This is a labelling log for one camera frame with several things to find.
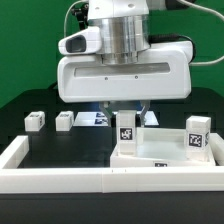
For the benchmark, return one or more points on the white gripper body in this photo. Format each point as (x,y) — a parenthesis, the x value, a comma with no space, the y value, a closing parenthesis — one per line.
(161,72)

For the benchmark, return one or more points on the white square table top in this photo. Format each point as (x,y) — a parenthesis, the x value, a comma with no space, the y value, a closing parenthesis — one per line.
(165,147)

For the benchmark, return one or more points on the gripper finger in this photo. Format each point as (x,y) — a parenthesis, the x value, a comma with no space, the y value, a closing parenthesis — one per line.
(144,113)
(107,111)

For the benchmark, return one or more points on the white U-shaped obstacle fence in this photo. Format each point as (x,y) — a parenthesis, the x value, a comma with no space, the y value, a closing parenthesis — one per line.
(16,180)

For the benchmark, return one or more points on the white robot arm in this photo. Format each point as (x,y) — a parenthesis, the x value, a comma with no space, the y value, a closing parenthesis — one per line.
(115,59)

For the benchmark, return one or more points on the white sheet with tags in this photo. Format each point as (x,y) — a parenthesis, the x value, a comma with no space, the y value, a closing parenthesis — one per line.
(99,119)

